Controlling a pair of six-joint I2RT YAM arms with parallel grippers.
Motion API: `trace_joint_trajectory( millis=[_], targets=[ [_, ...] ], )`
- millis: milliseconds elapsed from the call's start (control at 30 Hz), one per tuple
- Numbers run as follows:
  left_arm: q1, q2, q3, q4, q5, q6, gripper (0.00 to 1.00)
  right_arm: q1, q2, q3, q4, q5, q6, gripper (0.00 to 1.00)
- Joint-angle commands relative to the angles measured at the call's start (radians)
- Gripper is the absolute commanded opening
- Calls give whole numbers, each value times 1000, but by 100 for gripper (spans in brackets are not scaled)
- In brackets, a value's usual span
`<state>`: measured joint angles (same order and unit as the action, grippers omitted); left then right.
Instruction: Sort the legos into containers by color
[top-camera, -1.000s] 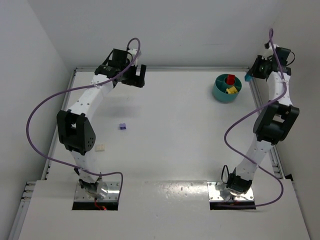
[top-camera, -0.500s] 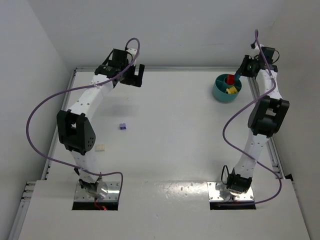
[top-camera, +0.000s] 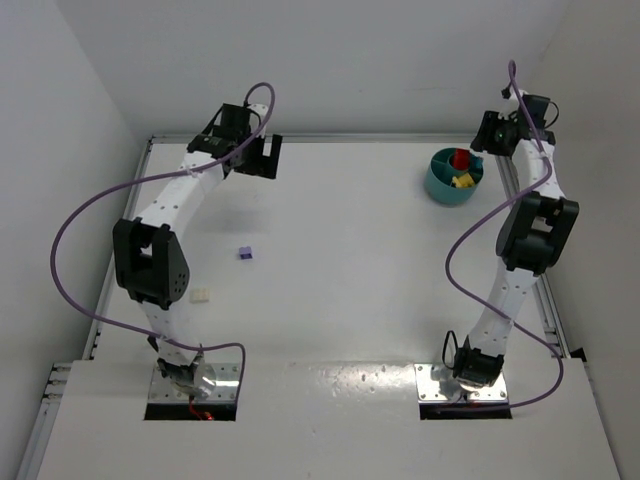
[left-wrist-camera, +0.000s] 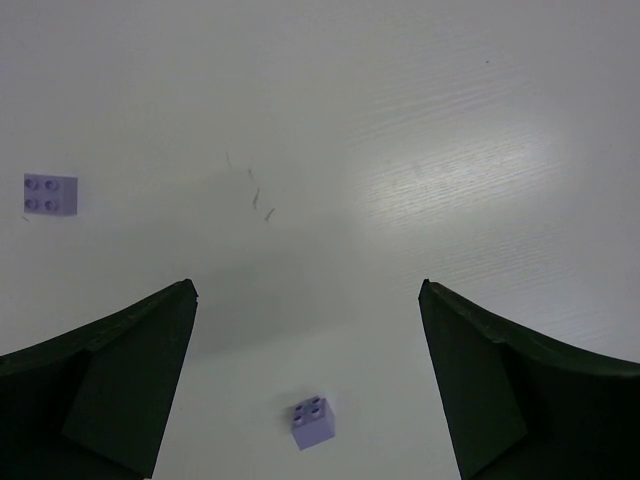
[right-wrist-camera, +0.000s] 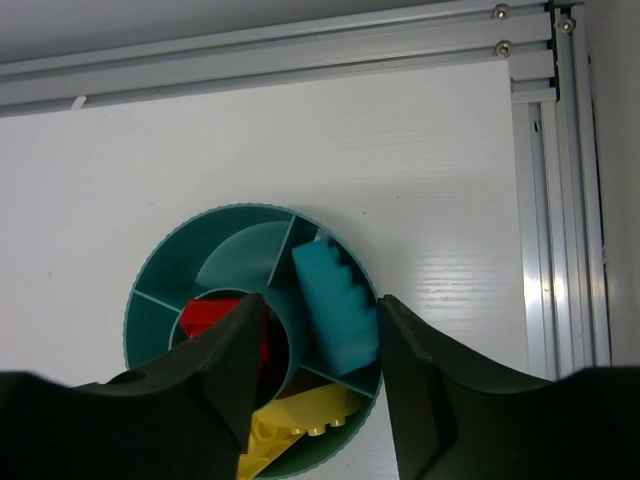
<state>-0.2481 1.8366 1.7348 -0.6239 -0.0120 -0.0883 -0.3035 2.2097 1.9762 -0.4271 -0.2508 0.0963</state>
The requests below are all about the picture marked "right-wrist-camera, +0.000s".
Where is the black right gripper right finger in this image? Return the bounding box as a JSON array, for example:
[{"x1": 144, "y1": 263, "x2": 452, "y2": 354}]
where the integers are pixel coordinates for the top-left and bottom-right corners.
[{"x1": 377, "y1": 295, "x2": 639, "y2": 479}]

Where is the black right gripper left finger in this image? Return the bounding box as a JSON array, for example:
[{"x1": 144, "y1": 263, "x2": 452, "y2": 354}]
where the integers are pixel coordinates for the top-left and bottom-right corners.
[{"x1": 1, "y1": 294, "x2": 264, "y2": 479}]

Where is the red lego brick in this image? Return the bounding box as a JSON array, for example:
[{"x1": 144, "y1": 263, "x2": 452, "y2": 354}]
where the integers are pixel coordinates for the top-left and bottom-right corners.
[{"x1": 179, "y1": 297, "x2": 280, "y2": 391}]

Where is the long yellow lego plate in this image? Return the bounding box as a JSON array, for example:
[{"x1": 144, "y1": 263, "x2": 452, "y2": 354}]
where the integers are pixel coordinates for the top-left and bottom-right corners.
[{"x1": 236, "y1": 383, "x2": 365, "y2": 479}]

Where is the teal lego brick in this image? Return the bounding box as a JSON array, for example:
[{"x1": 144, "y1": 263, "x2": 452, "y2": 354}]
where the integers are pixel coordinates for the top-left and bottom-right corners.
[{"x1": 292, "y1": 240, "x2": 379, "y2": 376}]

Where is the teal round divided container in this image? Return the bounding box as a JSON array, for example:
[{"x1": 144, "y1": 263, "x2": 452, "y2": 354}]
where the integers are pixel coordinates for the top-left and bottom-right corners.
[{"x1": 124, "y1": 204, "x2": 381, "y2": 479}]

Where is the aluminium table frame rail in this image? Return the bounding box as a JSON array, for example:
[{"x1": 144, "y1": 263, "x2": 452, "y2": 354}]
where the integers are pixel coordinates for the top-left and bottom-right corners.
[{"x1": 1, "y1": 1, "x2": 611, "y2": 378}]

